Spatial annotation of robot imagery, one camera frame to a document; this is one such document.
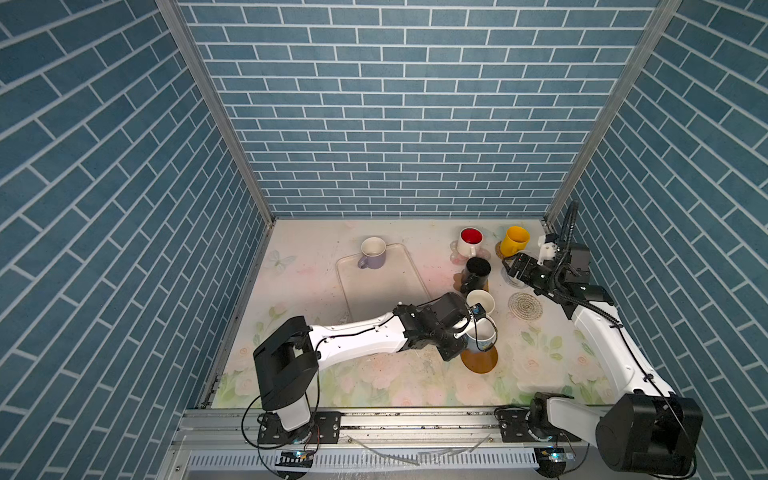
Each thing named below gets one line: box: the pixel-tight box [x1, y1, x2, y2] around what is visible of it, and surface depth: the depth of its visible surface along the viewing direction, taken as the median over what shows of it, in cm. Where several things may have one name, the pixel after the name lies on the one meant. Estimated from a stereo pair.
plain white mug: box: [466, 289, 496, 315], surface depth 88 cm
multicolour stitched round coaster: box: [508, 292, 544, 321], surface depth 98 cm
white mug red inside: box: [457, 226, 484, 258], surface depth 107 cm
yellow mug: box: [500, 226, 530, 257], surface depth 105 cm
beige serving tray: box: [336, 243, 432, 322], surface depth 105 cm
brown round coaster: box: [460, 346, 499, 374], surface depth 86 cm
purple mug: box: [358, 236, 387, 269], surface depth 105 cm
